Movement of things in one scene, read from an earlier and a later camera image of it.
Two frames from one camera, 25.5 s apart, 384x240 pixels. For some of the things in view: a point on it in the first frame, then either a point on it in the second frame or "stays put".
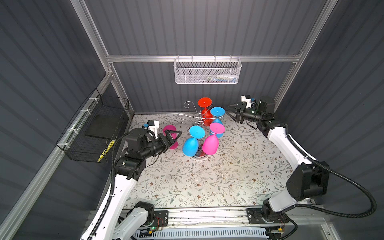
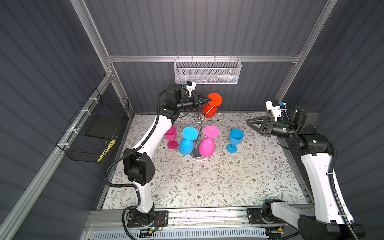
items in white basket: [219, 78] stays put
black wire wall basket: [98, 126] stays put
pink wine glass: [171, 127] stays put
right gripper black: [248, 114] to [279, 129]
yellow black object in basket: [106, 150] stays put
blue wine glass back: [217, 112] to [236, 137]
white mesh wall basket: [207, 70] stays put
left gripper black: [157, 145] to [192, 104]
